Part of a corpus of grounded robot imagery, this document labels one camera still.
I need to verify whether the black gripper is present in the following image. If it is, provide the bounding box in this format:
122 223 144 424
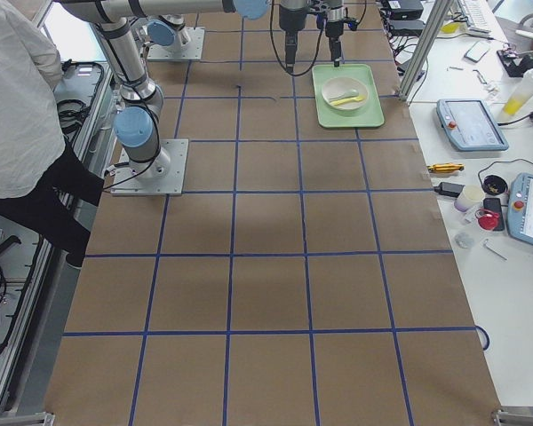
279 0 303 71
325 6 345 67

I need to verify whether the white round plate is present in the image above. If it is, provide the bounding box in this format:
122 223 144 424
321 77 370 111

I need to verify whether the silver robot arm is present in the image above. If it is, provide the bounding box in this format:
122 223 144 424
60 1 348 181
136 1 321 75

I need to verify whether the yellow plastic fork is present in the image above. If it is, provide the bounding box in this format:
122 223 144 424
330 95 365 107

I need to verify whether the light green plastic spoon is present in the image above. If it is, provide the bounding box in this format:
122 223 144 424
330 89 359 102

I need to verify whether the light green rectangular tray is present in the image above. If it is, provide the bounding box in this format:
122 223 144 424
312 64 385 129

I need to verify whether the blue teach pendant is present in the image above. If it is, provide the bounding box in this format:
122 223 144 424
506 173 533 245
436 99 509 152

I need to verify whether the black power adapter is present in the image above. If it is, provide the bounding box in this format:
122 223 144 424
434 181 464 198

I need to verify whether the white paper cup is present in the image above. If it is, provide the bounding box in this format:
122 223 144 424
454 185 485 212

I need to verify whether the person in white shirt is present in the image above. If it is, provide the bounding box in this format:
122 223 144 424
0 1 104 268

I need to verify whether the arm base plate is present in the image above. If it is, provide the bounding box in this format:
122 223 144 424
108 139 189 196
147 25 205 62

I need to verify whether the aluminium frame post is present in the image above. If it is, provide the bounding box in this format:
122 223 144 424
398 0 452 101

